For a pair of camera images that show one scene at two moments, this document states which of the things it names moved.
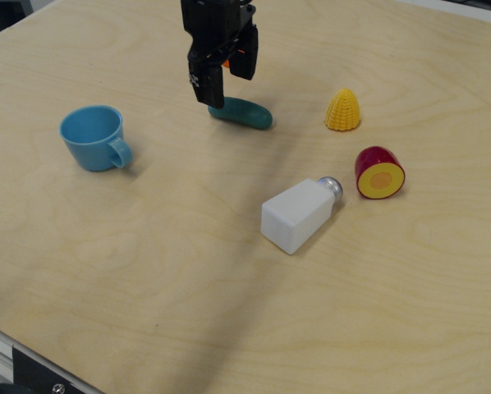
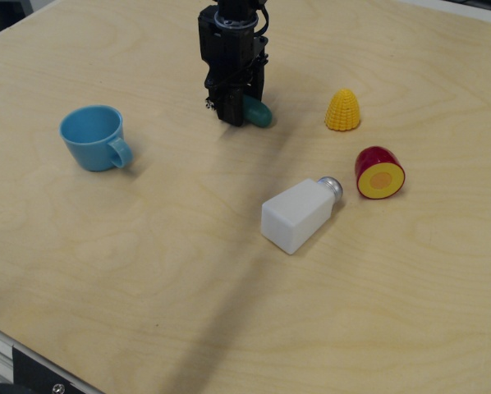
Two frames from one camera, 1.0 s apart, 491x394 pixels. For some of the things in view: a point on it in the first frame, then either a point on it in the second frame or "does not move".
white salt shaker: (292, 217) does not move
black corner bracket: (41, 380) does not move
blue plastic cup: (90, 133) does not move
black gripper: (214, 26) to (230, 43)
